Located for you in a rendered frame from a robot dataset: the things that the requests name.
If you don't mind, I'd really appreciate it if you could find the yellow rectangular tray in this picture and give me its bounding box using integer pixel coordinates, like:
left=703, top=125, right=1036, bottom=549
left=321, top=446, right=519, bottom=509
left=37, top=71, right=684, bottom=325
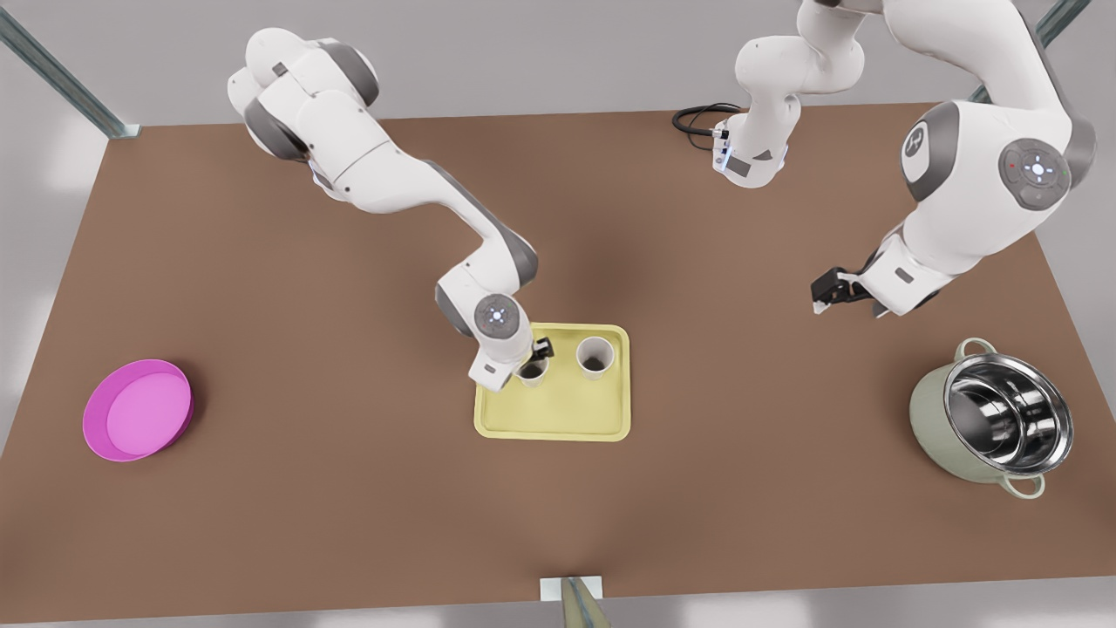
left=473, top=324, right=632, bottom=443

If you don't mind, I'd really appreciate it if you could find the green pot with steel interior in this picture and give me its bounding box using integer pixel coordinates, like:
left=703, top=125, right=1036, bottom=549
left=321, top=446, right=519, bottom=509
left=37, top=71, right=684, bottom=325
left=908, top=337, right=1075, bottom=501

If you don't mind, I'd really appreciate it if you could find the pink round bowl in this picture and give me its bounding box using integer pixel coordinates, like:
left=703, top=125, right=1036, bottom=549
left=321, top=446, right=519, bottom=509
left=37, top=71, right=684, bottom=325
left=82, top=358, right=194, bottom=463

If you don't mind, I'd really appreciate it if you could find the black cable loop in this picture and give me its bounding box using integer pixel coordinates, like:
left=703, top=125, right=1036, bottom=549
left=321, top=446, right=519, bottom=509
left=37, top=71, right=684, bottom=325
left=671, top=103, right=744, bottom=154

